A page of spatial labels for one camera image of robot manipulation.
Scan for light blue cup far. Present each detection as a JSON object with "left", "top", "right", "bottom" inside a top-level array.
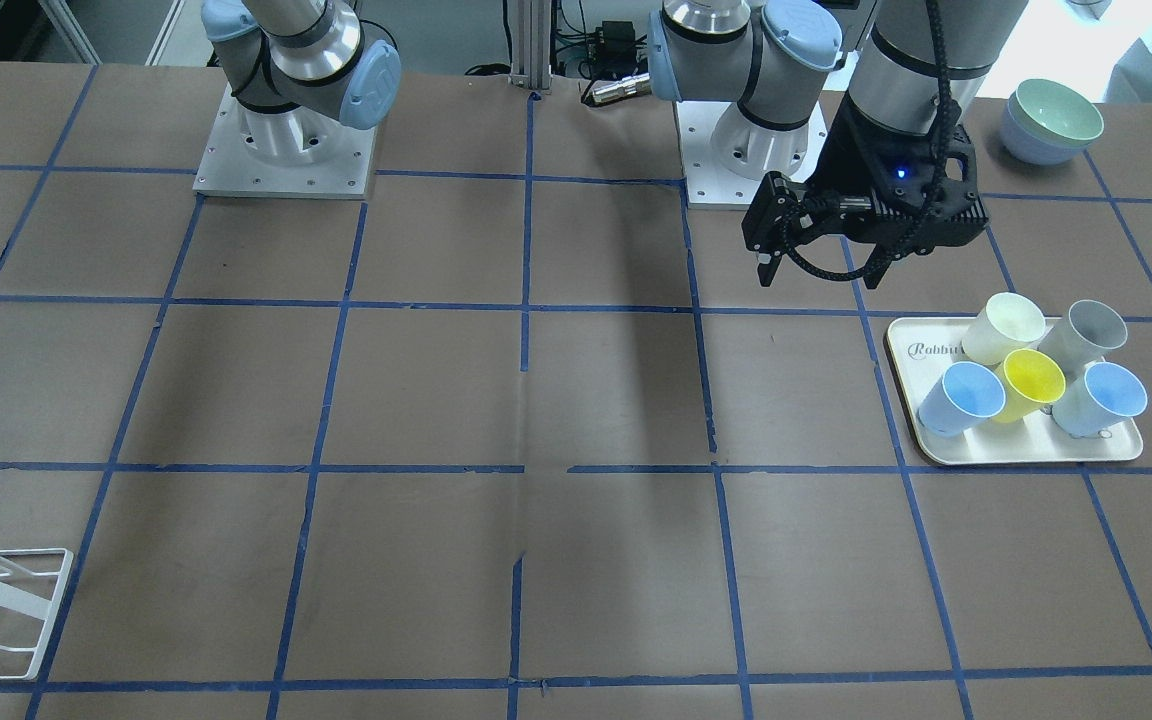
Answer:
[{"left": 1052, "top": 361, "right": 1149, "bottom": 437}]

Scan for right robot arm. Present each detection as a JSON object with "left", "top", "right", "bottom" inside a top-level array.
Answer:
[{"left": 200, "top": 1, "right": 401, "bottom": 172}]

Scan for light blue cup near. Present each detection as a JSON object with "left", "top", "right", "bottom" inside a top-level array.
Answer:
[{"left": 916, "top": 361, "right": 1006, "bottom": 437}]

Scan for cream plastic tray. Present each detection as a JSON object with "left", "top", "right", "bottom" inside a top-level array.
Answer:
[{"left": 886, "top": 316, "right": 1144, "bottom": 465}]

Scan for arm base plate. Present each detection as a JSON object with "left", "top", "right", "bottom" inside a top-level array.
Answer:
[
  {"left": 194, "top": 88, "right": 378, "bottom": 200},
  {"left": 675, "top": 101, "right": 827, "bottom": 210}
]

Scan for yellow plastic cup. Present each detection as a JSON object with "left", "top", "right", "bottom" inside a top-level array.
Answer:
[{"left": 991, "top": 348, "right": 1068, "bottom": 424}]

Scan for grey plastic cup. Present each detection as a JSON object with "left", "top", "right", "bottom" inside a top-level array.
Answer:
[{"left": 1037, "top": 300, "right": 1129, "bottom": 376}]

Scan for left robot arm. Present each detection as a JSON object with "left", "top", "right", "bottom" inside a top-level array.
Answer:
[{"left": 646, "top": 1, "right": 1026, "bottom": 290}]

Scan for aluminium frame post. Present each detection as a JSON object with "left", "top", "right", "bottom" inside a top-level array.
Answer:
[{"left": 503, "top": 0, "right": 556, "bottom": 94}]

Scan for green blue bowl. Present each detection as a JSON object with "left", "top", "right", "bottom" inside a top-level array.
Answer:
[{"left": 1000, "top": 78, "right": 1105, "bottom": 167}]

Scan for pale green white cup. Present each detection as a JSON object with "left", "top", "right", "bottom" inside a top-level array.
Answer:
[{"left": 961, "top": 291, "right": 1047, "bottom": 366}]

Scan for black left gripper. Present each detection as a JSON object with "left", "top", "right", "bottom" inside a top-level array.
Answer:
[{"left": 742, "top": 100, "right": 990, "bottom": 288}]

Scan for light blue cup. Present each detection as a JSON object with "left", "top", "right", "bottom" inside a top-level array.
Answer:
[
  {"left": 916, "top": 361, "right": 1006, "bottom": 437},
  {"left": 1052, "top": 361, "right": 1149, "bottom": 437}
]

